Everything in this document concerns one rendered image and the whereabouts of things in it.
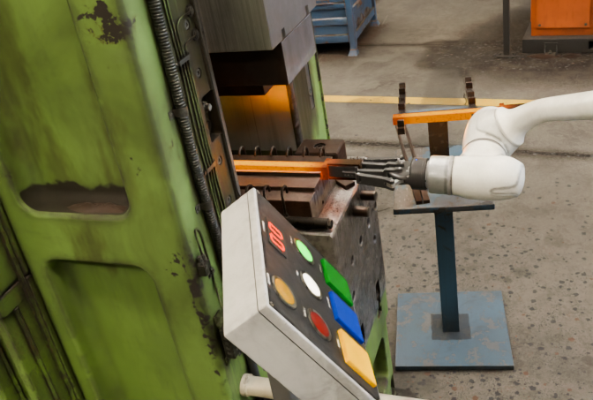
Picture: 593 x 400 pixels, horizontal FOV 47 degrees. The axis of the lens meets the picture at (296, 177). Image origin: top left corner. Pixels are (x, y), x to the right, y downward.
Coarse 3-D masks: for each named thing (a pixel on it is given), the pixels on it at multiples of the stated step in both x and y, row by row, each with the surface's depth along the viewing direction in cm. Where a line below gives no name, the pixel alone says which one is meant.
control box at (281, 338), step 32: (256, 192) 122; (224, 224) 120; (256, 224) 112; (288, 224) 125; (224, 256) 111; (256, 256) 104; (288, 256) 113; (320, 256) 129; (224, 288) 104; (256, 288) 98; (320, 288) 117; (224, 320) 98; (256, 320) 94; (288, 320) 96; (256, 352) 97; (288, 352) 97; (320, 352) 98; (288, 384) 100; (320, 384) 101; (352, 384) 102
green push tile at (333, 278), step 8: (328, 264) 128; (328, 272) 124; (336, 272) 128; (328, 280) 122; (336, 280) 125; (344, 280) 130; (336, 288) 122; (344, 288) 126; (344, 296) 123; (352, 304) 124
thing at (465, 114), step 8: (512, 104) 195; (520, 104) 194; (424, 112) 200; (432, 112) 199; (440, 112) 198; (448, 112) 198; (456, 112) 197; (464, 112) 196; (472, 112) 195; (408, 120) 200; (416, 120) 199; (424, 120) 199; (432, 120) 198; (440, 120) 198; (448, 120) 198; (456, 120) 197
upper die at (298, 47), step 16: (304, 32) 153; (288, 48) 144; (304, 48) 153; (224, 64) 147; (240, 64) 146; (256, 64) 145; (272, 64) 144; (288, 64) 144; (304, 64) 154; (224, 80) 149; (240, 80) 148; (256, 80) 147; (272, 80) 145; (288, 80) 144
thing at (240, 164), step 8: (240, 160) 176; (328, 160) 168; (336, 160) 166; (344, 160) 165; (352, 160) 165; (360, 160) 164; (240, 168) 174; (248, 168) 173; (256, 168) 172; (264, 168) 172; (272, 168) 171; (280, 168) 170; (288, 168) 169; (296, 168) 168; (304, 168) 168; (312, 168) 167; (320, 168) 166; (360, 168) 164; (328, 176) 166
